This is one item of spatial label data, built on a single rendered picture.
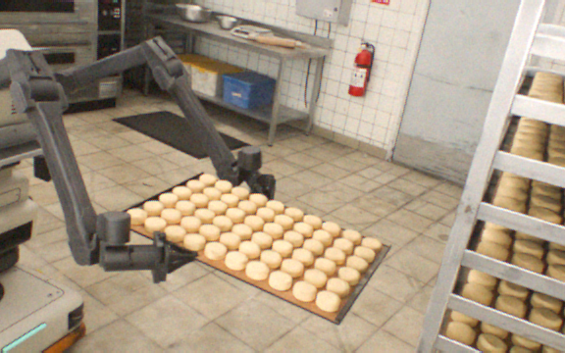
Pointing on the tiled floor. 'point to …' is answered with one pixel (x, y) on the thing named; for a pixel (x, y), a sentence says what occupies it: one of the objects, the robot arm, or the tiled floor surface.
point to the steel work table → (210, 29)
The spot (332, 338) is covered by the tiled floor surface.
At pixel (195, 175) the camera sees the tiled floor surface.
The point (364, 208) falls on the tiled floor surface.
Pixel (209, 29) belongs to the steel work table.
